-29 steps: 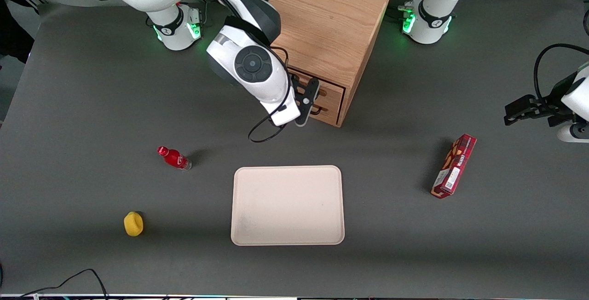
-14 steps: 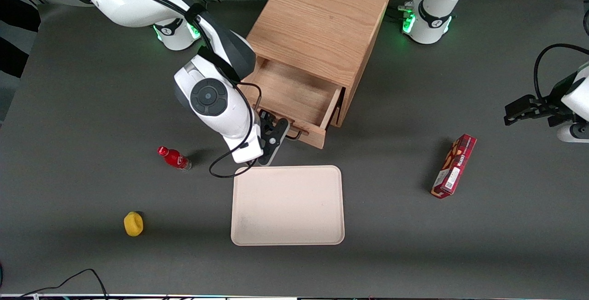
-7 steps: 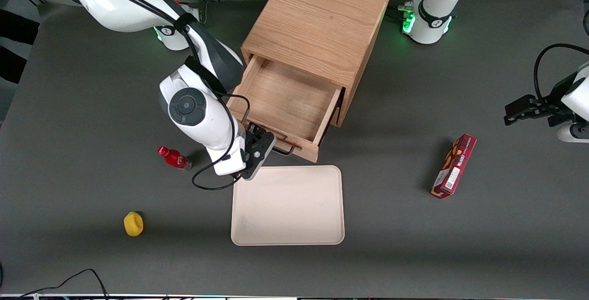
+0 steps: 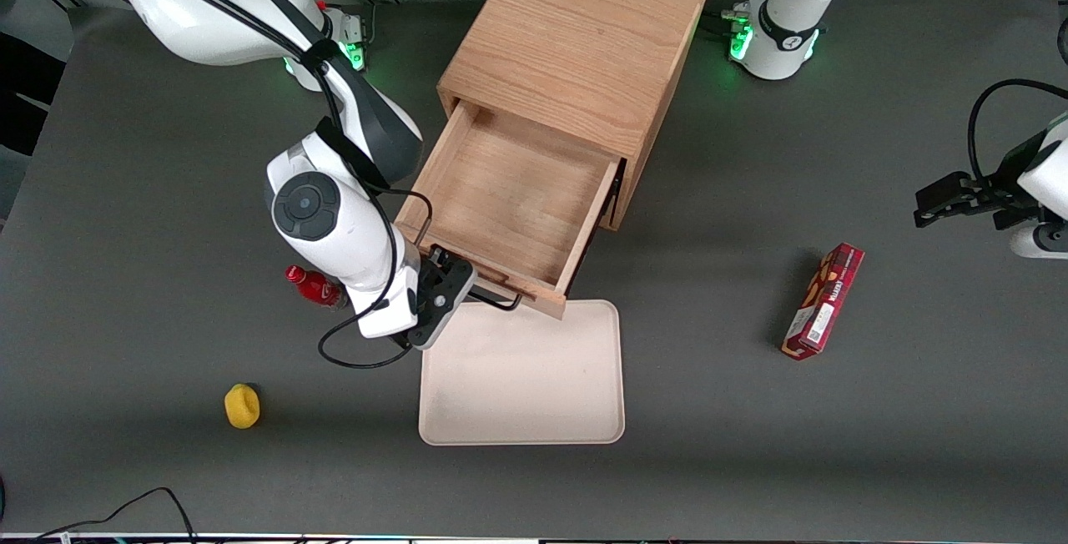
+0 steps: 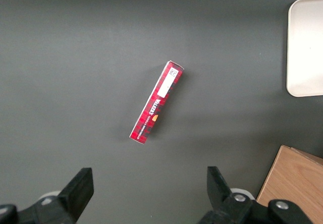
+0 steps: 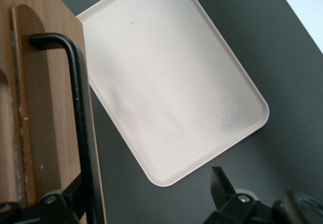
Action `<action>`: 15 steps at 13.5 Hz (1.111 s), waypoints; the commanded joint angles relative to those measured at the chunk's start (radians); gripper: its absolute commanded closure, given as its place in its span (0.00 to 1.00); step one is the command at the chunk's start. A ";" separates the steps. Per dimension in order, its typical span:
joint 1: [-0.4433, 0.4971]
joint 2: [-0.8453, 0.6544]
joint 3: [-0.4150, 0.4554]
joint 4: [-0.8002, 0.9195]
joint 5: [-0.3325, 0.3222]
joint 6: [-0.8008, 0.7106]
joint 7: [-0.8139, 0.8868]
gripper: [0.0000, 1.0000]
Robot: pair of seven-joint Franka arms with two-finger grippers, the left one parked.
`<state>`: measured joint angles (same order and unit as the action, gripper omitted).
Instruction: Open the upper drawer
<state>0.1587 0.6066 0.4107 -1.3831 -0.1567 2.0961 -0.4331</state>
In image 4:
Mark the red soda bottle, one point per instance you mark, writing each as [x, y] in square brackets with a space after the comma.
[310, 285]

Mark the wooden drawer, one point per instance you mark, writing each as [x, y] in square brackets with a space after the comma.
[517, 193]

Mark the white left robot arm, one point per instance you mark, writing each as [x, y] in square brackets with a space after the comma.
[780, 39]

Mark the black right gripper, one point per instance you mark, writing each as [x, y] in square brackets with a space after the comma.
[440, 273]

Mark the wooden drawer cabinet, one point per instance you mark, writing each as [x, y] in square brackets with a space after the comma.
[576, 43]

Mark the red snack box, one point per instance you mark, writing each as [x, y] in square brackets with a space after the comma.
[822, 302]

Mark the yellow lemon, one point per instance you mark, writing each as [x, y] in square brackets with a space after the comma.
[242, 406]

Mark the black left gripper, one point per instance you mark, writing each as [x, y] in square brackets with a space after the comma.
[1004, 183]

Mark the beige plastic tray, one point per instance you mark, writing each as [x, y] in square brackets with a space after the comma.
[521, 385]

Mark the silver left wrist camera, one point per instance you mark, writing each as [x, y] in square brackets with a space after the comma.
[1039, 242]

